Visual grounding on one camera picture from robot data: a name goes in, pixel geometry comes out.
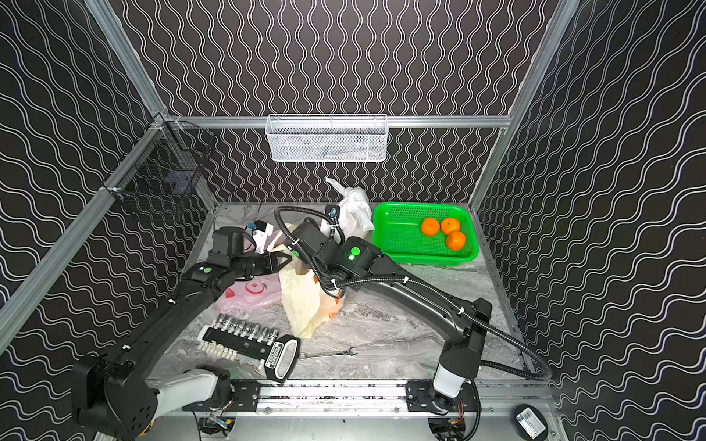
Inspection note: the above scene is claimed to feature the yellow plastic bag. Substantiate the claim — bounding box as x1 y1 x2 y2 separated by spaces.
267 231 345 339

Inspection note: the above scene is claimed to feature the white plastic bag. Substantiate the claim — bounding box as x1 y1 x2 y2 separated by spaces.
325 178 375 239

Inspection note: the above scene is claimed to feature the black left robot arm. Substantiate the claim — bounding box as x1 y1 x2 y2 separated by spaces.
71 227 292 440

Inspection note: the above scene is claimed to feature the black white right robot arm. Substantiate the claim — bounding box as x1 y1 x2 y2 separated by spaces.
274 206 553 401

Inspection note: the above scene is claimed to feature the pink plastic bag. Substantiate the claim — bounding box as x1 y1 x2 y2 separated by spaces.
209 227 281 314

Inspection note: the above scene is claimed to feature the socket set holder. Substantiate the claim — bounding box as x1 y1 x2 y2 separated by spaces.
198 314 301 384

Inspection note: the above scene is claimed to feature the green plastic basket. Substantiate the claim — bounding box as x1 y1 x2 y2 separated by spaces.
372 202 480 266

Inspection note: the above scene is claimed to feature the steel combination wrench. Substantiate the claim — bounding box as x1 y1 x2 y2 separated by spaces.
299 347 358 360

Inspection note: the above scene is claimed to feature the orange centre left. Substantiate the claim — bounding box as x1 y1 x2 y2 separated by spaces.
420 218 441 237

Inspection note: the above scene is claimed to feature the orange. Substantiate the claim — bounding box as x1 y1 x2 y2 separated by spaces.
420 218 441 237
445 231 467 251
439 217 461 235

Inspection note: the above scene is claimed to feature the orange middle back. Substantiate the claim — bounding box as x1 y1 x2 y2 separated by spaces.
439 217 461 235

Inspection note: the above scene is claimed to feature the orange front right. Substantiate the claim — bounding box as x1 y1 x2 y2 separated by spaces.
445 231 467 251

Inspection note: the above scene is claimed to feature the black round puck device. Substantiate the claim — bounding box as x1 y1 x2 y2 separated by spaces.
511 404 550 441

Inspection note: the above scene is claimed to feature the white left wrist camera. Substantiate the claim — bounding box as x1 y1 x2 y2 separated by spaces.
248 220 274 254

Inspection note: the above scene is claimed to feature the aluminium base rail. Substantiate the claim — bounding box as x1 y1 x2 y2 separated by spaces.
93 377 569 441

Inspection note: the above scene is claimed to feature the black wire basket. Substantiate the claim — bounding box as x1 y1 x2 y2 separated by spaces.
107 117 216 224

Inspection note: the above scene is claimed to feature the aluminium corner post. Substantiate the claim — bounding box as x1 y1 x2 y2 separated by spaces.
470 0 580 211

